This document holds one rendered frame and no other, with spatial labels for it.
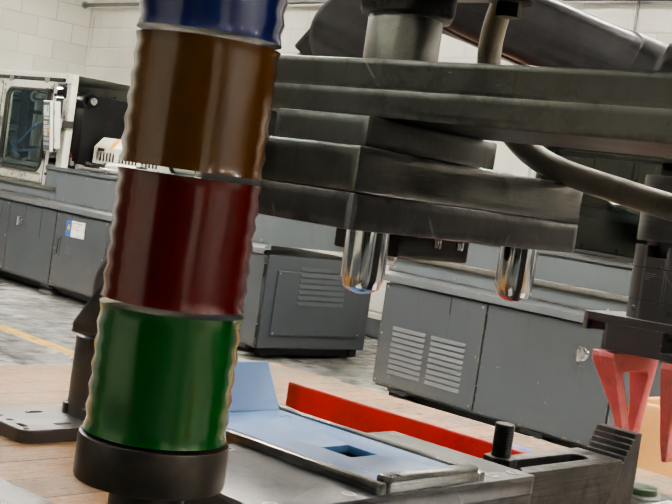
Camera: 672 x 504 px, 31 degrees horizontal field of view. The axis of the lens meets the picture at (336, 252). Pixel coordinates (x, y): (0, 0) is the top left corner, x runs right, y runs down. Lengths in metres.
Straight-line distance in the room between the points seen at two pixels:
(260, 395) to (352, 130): 0.21
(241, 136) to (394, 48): 0.29
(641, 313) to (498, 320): 5.33
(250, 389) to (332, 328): 7.24
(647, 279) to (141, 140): 0.63
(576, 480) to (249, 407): 0.21
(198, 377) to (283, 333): 7.36
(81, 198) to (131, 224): 8.90
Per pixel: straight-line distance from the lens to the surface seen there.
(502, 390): 6.20
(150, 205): 0.31
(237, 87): 0.31
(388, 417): 0.93
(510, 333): 6.17
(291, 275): 7.63
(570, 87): 0.50
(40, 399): 1.12
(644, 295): 0.90
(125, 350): 0.31
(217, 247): 0.31
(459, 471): 0.62
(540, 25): 0.91
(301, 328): 7.76
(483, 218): 0.59
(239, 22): 0.31
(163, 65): 0.31
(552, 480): 0.75
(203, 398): 0.31
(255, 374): 0.71
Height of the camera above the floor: 1.12
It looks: 3 degrees down
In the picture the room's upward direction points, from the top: 8 degrees clockwise
